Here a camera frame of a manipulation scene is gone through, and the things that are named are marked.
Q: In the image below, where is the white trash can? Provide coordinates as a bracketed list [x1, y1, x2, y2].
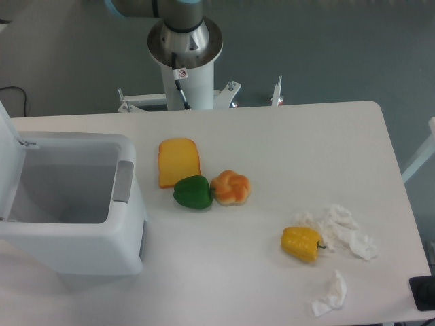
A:
[1, 132, 147, 276]

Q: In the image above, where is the white trash can lid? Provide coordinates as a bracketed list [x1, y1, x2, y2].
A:
[1, 103, 27, 222]

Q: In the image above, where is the knotted bread roll toy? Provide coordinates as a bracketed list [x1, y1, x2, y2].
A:
[210, 170, 251, 206]

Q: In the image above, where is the green bell pepper toy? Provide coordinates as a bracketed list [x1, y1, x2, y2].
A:
[173, 175, 213, 210]

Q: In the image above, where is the orange toast slice toy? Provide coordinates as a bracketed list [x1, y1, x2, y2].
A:
[158, 138, 202, 189]

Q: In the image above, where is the yellow bell pepper toy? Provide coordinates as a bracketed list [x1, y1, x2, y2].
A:
[281, 227, 326, 263]

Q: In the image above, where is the large crumpled white tissue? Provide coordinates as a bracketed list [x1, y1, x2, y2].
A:
[293, 204, 378, 261]

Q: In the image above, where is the small crumpled white tissue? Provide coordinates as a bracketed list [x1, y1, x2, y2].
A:
[310, 269, 347, 318]

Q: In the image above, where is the black device at edge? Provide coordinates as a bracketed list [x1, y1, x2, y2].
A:
[409, 275, 434, 311]

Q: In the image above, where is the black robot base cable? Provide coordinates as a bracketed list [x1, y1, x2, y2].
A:
[171, 52, 193, 111]

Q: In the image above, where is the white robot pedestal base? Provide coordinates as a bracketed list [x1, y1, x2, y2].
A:
[118, 18, 242, 113]

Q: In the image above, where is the white table leg frame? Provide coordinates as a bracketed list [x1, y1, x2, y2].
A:
[402, 117, 434, 183]

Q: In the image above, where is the black floor cable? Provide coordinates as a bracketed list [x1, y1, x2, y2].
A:
[0, 86, 31, 118]

